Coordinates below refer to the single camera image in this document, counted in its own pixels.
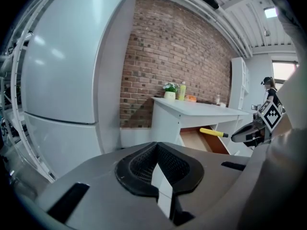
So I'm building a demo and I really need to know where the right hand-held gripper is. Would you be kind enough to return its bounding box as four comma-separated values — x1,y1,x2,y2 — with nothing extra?
231,99,284,151

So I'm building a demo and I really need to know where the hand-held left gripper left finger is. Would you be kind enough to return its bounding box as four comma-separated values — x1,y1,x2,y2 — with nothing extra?
35,142,174,226

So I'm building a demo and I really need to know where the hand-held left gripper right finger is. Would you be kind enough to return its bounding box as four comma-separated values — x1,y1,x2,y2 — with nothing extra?
157,142,251,230

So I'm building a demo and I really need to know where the yellow-handled screwdriver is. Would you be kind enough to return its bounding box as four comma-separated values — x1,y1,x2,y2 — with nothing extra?
199,127,233,138

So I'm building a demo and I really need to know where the wooden drawer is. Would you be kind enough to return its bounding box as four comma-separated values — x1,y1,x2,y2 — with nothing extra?
179,126,231,155

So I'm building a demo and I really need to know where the person's right forearm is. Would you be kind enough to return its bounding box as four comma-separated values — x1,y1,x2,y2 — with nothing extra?
270,113,297,141

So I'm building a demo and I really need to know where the person's grey shirt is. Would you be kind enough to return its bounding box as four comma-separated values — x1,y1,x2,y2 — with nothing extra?
236,0,307,230

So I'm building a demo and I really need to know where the tall white cabinet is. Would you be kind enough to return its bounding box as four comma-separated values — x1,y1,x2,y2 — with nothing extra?
229,57,250,110

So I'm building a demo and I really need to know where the white desk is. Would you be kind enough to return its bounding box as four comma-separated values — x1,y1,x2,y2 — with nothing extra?
150,96,250,156

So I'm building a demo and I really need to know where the window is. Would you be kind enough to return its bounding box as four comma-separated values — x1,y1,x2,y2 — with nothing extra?
272,60,300,84

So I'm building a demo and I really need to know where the yellow bottle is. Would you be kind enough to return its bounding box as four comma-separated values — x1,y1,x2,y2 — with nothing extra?
178,81,187,101

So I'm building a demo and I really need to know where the potted plant in white pot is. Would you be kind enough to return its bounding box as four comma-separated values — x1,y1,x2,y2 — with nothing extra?
163,82,180,101

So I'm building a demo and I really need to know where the grey refrigerator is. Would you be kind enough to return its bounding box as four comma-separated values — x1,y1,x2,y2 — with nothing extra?
21,0,139,182

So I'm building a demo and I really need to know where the white metal shelf rack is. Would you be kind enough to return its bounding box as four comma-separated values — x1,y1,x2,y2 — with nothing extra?
0,30,57,183

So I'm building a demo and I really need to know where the square ceiling light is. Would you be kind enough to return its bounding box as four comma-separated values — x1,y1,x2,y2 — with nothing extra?
263,6,278,19

